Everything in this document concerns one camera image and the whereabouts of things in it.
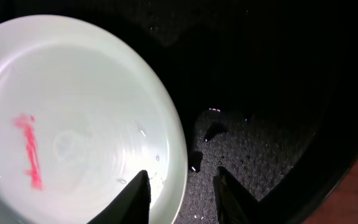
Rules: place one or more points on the mint plate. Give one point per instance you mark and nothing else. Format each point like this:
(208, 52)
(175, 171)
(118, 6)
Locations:
(81, 113)

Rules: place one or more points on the round black tray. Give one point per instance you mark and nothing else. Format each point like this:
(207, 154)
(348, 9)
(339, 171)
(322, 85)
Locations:
(267, 89)

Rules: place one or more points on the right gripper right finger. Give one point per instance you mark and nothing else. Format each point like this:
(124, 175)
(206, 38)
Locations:
(234, 203)

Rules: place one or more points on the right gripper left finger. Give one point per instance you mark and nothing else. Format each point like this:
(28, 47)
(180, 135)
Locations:
(131, 206)

